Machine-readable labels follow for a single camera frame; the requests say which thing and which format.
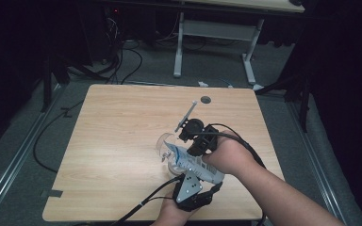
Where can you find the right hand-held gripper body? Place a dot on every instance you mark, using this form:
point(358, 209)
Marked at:
point(205, 138)

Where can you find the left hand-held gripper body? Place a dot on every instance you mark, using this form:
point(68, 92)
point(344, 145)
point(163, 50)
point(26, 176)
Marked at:
point(188, 191)

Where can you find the white and blue pouch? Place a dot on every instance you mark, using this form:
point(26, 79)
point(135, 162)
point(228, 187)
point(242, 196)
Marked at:
point(194, 166)

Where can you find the clear glass jar with lid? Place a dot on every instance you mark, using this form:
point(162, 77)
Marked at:
point(161, 146)

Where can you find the person's left hand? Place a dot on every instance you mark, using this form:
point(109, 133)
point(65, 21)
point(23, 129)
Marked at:
point(176, 216)

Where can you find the person's right hand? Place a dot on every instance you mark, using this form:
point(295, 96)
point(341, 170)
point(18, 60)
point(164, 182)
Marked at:
point(232, 155)

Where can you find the black table grommet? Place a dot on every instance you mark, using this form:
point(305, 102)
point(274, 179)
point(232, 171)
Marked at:
point(205, 100)

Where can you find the small white plug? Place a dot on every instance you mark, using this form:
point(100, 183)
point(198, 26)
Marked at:
point(202, 84)

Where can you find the black metal stand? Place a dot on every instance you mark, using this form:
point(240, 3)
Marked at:
point(304, 106)
point(46, 88)

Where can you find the white-framed desk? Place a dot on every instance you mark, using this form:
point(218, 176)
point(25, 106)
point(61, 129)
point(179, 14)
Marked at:
point(215, 29)

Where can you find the grey tape piece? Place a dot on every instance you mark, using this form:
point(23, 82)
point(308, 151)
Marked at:
point(52, 193)

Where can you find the metal floor rail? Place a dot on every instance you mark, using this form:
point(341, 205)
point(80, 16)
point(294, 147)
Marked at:
point(13, 163)
point(316, 163)

